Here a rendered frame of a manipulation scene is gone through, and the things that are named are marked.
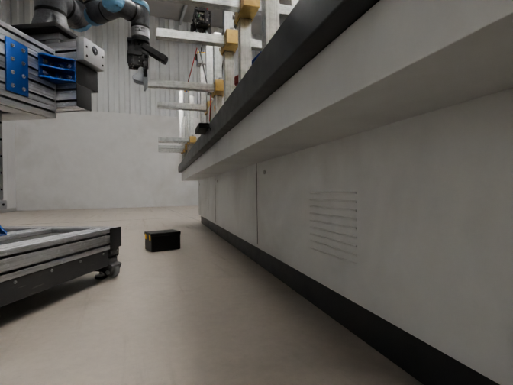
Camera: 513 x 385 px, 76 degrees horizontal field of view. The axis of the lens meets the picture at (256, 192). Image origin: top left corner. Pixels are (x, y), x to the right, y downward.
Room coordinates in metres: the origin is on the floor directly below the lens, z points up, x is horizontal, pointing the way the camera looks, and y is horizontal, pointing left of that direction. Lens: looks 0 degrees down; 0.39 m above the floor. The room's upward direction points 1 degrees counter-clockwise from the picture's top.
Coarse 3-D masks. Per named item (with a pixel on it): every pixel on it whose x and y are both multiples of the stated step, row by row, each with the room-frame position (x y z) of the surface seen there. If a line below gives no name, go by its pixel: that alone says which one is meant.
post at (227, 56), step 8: (224, 16) 1.26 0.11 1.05; (224, 24) 1.26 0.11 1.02; (232, 24) 1.27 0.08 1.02; (224, 32) 1.26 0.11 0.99; (224, 56) 1.27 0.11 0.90; (232, 56) 1.27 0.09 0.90; (224, 64) 1.27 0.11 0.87; (232, 64) 1.27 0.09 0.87; (224, 72) 1.27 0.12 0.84; (232, 72) 1.27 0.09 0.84; (224, 80) 1.27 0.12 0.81; (232, 80) 1.27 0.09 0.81; (224, 88) 1.27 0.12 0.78; (232, 88) 1.27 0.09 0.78; (224, 96) 1.28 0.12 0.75
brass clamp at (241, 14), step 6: (240, 0) 0.98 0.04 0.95; (246, 0) 0.95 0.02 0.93; (252, 0) 0.96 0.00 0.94; (258, 0) 0.97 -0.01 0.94; (240, 6) 0.98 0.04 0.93; (246, 6) 0.96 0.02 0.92; (252, 6) 0.96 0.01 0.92; (258, 6) 0.97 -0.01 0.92; (240, 12) 1.00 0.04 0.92; (246, 12) 1.00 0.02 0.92; (252, 12) 1.00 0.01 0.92; (234, 18) 1.06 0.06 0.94; (252, 18) 1.03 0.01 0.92
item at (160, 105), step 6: (162, 102) 1.64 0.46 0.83; (168, 102) 1.65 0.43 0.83; (174, 102) 1.66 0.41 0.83; (162, 108) 1.67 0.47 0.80; (168, 108) 1.67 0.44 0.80; (174, 108) 1.67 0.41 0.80; (180, 108) 1.67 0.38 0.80; (186, 108) 1.68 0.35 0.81; (192, 108) 1.69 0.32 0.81; (198, 108) 1.69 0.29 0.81; (204, 108) 1.70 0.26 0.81
